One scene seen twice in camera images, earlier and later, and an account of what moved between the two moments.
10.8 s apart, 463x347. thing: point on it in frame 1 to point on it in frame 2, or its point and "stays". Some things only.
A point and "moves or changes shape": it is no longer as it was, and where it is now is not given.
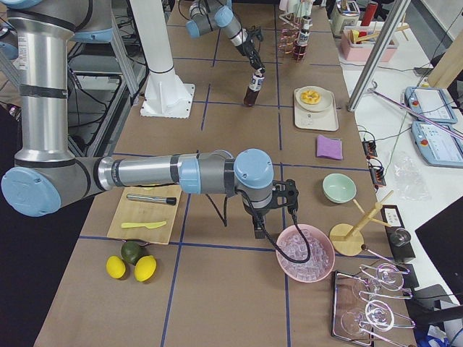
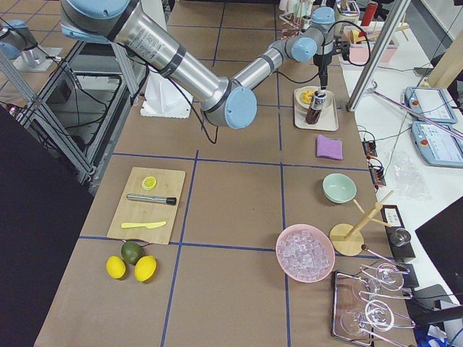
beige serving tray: x=326 y=120 stays
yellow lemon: x=145 y=268 stays
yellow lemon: x=116 y=267 stays
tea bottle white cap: x=254 y=87 moves or changes shape
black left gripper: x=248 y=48 to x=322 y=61
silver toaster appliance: x=345 y=14 stays
